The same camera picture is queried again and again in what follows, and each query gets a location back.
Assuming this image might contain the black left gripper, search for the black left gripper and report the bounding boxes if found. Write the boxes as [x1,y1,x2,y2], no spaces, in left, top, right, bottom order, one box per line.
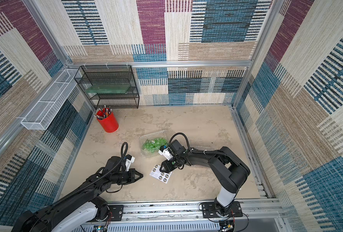
[111,169,144,185]

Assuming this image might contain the white sticker sheet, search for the white sticker sheet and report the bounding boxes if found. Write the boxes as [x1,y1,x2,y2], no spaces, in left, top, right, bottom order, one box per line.
[150,164,172,184]

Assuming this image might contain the clear box green grapes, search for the clear box green grapes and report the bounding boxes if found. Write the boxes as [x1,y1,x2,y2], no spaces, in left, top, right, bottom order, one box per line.
[139,130,169,158]

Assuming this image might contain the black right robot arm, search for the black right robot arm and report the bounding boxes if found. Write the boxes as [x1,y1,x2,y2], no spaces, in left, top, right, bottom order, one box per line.
[158,140,251,218]

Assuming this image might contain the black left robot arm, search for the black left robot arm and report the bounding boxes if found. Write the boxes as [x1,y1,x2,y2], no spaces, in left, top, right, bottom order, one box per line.
[12,155,143,232]

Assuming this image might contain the red pen cup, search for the red pen cup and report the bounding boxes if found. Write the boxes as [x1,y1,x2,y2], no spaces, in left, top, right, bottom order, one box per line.
[97,112,119,133]

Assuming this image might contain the pens in cup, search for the pens in cup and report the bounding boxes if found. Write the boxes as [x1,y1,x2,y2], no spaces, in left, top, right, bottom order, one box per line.
[95,105,112,120]

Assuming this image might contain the green tray on shelf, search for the green tray on shelf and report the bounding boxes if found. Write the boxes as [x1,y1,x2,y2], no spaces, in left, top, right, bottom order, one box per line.
[85,84,130,94]

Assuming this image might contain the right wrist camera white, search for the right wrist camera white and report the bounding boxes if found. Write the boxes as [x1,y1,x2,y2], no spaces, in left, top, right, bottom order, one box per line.
[158,145,173,160]

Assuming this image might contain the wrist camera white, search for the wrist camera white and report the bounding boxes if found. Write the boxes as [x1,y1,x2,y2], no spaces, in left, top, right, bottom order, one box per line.
[158,145,173,160]
[125,155,135,172]

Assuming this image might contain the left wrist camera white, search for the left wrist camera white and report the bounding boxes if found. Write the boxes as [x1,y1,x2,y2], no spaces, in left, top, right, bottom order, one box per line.
[125,155,135,172]

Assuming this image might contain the black wire mesh shelf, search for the black wire mesh shelf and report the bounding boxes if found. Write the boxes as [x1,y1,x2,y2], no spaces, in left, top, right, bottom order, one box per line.
[74,65,140,109]

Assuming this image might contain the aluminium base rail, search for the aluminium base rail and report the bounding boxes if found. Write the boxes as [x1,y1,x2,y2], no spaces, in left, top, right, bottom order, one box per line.
[37,198,285,232]

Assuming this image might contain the white wire mesh basket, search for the white wire mesh basket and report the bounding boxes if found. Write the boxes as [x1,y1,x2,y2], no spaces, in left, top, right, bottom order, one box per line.
[21,69,77,131]

